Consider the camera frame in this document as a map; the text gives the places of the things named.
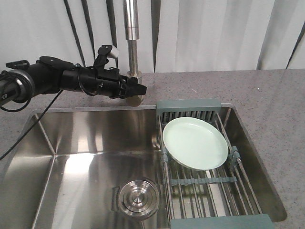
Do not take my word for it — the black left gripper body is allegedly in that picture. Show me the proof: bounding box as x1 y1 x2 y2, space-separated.
59 67 126 98

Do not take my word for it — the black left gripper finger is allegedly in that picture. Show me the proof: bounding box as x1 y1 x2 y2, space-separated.
121 77 147 97

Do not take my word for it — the light green round plate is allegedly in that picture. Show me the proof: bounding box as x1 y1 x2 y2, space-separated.
163 117 229 170

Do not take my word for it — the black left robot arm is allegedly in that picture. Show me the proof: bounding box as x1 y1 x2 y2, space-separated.
0 56 147 105

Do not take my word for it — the roll-up steel drying rack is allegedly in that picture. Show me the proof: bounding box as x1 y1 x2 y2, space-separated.
156 99 285 229

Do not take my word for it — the white pleated curtain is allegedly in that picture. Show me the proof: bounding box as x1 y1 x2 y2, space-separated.
0 0 305 73

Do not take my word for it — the stainless steel faucet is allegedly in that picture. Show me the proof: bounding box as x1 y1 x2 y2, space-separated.
122 0 144 106

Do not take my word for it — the stainless steel sink basin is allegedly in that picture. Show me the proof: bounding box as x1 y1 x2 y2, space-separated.
0 103 288 229

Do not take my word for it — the round steel sink drain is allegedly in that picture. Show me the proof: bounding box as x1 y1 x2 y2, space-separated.
112 177 161 221

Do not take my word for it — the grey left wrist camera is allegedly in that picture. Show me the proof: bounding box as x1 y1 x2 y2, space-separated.
98 45 119 59

